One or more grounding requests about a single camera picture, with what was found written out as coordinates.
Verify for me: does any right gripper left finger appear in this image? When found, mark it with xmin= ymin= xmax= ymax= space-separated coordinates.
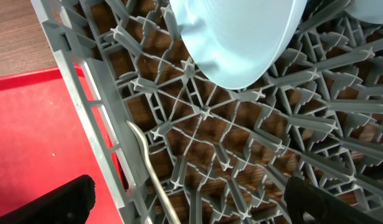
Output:
xmin=0 ymin=175 xmax=96 ymax=224

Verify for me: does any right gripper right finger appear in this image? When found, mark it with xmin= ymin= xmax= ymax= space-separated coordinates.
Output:
xmin=284 ymin=177 xmax=383 ymax=224

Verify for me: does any red serving tray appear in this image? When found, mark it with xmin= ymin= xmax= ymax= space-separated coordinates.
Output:
xmin=0 ymin=67 xmax=121 ymax=223

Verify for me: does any white plastic spoon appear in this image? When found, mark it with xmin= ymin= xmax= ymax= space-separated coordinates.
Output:
xmin=126 ymin=121 xmax=181 ymax=224

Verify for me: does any grey dishwasher rack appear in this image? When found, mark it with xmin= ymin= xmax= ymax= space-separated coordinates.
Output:
xmin=32 ymin=1 xmax=383 ymax=223

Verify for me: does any light blue plate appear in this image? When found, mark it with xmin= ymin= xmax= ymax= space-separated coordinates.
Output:
xmin=170 ymin=0 xmax=307 ymax=90

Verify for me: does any light blue bowl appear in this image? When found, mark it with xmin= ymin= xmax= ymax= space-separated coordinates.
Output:
xmin=345 ymin=0 xmax=383 ymax=24

